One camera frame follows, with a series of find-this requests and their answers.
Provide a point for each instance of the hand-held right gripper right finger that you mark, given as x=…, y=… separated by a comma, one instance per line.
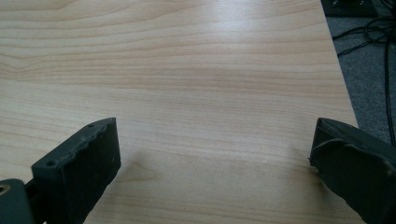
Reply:
x=355, y=168

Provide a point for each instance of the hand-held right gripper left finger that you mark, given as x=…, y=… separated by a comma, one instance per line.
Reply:
x=77, y=174

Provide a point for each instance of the black stand base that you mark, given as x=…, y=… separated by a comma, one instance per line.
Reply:
x=348, y=7

